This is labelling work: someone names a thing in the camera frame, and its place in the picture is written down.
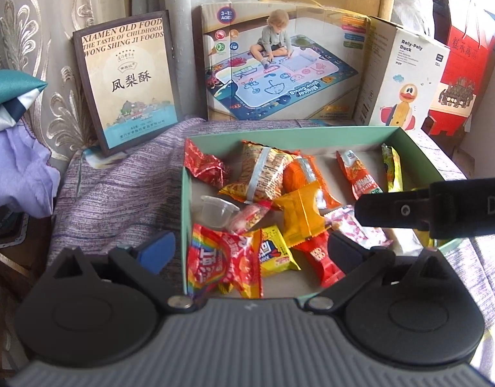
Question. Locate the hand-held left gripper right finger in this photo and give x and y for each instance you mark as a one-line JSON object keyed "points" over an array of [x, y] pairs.
{"points": [[346, 252]]}

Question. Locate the embroidered lace curtain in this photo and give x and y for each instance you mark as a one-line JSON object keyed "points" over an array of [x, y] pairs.
{"points": [[37, 36]]}

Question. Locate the red gift bag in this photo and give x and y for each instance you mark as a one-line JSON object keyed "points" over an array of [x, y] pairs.
{"points": [[461, 84]]}

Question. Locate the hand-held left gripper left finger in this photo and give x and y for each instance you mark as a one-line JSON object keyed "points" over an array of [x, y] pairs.
{"points": [[158, 250]]}

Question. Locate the silver orange striped packet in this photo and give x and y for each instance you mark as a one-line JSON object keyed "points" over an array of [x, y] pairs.
{"points": [[316, 177]]}

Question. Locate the dark patterned cloth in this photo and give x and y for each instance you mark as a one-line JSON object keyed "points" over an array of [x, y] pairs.
{"points": [[5, 225]]}

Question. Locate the pink candy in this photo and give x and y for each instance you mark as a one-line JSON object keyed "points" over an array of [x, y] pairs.
{"points": [[249, 217]]}

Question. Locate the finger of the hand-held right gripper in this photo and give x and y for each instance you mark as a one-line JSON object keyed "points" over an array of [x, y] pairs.
{"points": [[392, 209]]}

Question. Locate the red white candy packet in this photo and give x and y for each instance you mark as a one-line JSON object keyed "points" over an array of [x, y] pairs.
{"points": [[318, 260]]}

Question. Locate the lavender cloth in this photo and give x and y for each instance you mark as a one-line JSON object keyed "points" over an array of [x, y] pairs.
{"points": [[17, 169]]}

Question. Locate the teal white pillow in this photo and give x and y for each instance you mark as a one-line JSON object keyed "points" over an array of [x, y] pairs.
{"points": [[9, 92]]}

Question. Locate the yellow red noodle snack packet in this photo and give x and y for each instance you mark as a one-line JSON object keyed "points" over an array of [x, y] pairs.
{"points": [[263, 173]]}

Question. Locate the pink floral white packet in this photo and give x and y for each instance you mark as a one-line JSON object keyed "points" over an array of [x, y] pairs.
{"points": [[354, 227]]}

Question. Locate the crumpled red candy wrapper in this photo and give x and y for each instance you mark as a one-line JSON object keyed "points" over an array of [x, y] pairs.
{"points": [[203, 165]]}

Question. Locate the red rainbow snack packet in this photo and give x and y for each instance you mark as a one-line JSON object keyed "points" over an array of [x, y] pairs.
{"points": [[219, 258]]}

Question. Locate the blue white booklet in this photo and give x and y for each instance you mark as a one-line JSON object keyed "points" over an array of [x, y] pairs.
{"points": [[98, 159]]}

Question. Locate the drawing mat toy box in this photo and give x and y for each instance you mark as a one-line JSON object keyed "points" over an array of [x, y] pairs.
{"points": [[279, 72]]}

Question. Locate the clear jelly cup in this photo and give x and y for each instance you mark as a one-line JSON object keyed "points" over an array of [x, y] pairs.
{"points": [[217, 211]]}

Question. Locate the yellow cracker packet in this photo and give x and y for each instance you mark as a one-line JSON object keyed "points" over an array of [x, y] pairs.
{"points": [[275, 252]]}

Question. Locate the brown framed pastry box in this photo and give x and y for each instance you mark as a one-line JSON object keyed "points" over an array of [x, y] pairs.
{"points": [[128, 84]]}

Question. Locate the long orange snack packet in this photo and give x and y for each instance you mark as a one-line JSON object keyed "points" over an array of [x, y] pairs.
{"points": [[358, 175]]}

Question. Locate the green cardboard box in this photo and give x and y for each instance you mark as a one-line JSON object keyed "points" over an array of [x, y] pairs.
{"points": [[417, 149]]}

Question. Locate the orange yellow snack packet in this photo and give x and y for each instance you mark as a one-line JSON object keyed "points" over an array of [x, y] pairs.
{"points": [[302, 213]]}

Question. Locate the yellow green snack packet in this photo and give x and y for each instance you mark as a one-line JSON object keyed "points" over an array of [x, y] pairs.
{"points": [[392, 167]]}

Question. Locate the white duck toy box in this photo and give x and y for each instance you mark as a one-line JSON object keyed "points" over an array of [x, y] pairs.
{"points": [[405, 80]]}

